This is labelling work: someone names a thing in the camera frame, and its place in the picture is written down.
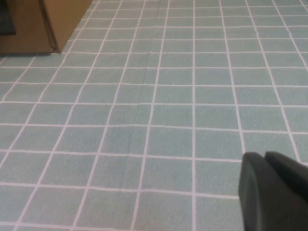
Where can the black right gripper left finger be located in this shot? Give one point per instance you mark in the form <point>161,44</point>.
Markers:
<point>255,192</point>

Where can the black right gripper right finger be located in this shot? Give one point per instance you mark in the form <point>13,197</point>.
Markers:
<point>291,197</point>

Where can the green white-grid tablecloth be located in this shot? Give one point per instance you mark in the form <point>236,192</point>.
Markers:
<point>168,120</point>

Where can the cardboard lower drawer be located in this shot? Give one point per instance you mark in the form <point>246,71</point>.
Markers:
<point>69,21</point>

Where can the brown cardboard windowed drawer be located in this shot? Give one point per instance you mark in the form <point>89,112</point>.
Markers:
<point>26,36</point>

